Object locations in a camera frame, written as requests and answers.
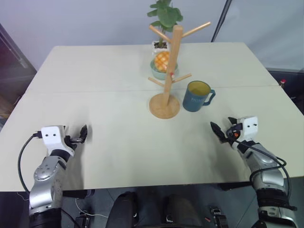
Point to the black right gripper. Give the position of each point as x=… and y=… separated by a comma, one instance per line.
x=234, y=135

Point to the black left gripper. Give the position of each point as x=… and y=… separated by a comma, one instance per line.
x=70, y=140

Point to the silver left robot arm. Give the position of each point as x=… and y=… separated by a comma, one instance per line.
x=45, y=173

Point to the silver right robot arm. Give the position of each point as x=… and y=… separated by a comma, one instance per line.
x=266, y=173

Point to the wooden mug tree stand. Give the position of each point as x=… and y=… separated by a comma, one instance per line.
x=169, y=78

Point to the blue ceramic mug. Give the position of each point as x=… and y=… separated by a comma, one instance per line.
x=193, y=99

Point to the small red capped object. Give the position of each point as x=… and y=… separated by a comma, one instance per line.
x=282, y=82

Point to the dark grey furniture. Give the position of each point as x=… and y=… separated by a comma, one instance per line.
x=289, y=80

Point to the pale green bowl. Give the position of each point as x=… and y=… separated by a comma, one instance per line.
x=158, y=74

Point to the dark cabinet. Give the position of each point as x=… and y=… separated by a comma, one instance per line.
x=12, y=71

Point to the black floor device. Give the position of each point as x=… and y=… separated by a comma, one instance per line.
x=219, y=217
x=83, y=219

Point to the yellow pineapple bun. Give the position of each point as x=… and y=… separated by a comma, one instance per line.
x=162, y=60

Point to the dark rounded shape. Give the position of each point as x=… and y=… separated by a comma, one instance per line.
x=123, y=209

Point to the white plant pot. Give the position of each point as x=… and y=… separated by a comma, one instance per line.
x=158, y=50

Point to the black slanted pole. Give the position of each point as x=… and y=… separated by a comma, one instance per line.
x=221, y=19

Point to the green leafy plant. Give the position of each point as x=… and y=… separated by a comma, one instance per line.
x=166, y=14

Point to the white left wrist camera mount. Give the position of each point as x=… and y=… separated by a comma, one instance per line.
x=52, y=137

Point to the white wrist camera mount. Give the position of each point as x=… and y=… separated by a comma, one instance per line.
x=249, y=129
x=52, y=137

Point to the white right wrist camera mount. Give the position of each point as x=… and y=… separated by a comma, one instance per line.
x=249, y=129

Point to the black table bracket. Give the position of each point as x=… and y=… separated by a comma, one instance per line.
x=234, y=186
x=78, y=193

